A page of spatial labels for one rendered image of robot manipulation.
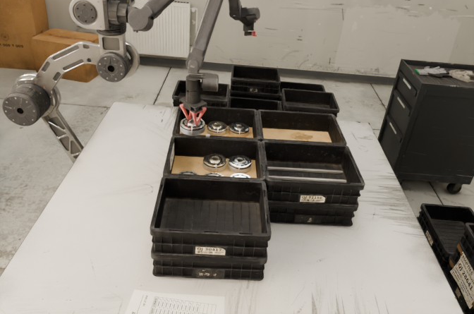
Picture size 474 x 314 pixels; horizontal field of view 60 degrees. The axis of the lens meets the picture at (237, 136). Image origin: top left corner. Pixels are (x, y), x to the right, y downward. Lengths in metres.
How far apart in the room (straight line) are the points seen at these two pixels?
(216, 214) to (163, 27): 3.45
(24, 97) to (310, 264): 1.52
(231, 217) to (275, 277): 0.27
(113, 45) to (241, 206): 0.95
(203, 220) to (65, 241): 0.53
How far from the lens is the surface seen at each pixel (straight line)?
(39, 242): 1.76
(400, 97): 3.26
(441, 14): 5.22
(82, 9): 1.71
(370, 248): 1.79
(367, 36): 5.03
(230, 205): 1.64
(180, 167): 1.82
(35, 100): 2.25
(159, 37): 4.85
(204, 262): 1.49
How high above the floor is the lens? 1.90
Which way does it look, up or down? 31 degrees down
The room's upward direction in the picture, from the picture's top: 5 degrees clockwise
